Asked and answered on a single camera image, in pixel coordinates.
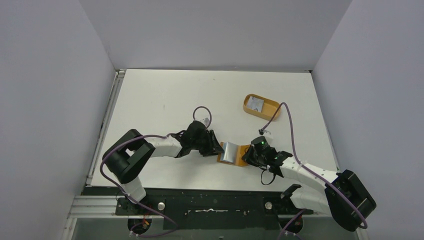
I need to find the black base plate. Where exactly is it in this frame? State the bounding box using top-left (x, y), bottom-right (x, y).
top-left (81, 187), bottom-right (316, 233)

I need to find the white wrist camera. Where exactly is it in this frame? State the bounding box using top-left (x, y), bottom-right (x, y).
top-left (262, 129), bottom-right (273, 139)
top-left (201, 117), bottom-right (210, 126)

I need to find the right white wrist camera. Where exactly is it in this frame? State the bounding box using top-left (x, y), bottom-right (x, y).
top-left (262, 129), bottom-right (273, 139)

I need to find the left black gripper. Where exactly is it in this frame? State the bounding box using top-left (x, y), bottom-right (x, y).
top-left (191, 130), bottom-right (224, 157)

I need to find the silver credit card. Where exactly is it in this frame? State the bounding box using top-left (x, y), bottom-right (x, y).
top-left (246, 96), bottom-right (265, 113)

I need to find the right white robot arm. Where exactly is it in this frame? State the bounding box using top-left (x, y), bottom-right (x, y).
top-left (241, 136), bottom-right (377, 232)

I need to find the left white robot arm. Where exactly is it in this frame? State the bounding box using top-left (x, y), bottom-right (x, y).
top-left (99, 120), bottom-right (224, 215)

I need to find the orange oval tray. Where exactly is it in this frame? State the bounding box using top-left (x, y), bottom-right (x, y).
top-left (243, 93), bottom-right (281, 121)

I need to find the yellow leather card holder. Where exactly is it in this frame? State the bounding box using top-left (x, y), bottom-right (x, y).
top-left (217, 142), bottom-right (251, 167)

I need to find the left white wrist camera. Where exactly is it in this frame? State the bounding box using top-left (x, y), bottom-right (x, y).
top-left (201, 117), bottom-right (210, 126)

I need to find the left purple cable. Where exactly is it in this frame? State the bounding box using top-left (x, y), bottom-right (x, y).
top-left (99, 105), bottom-right (213, 239)

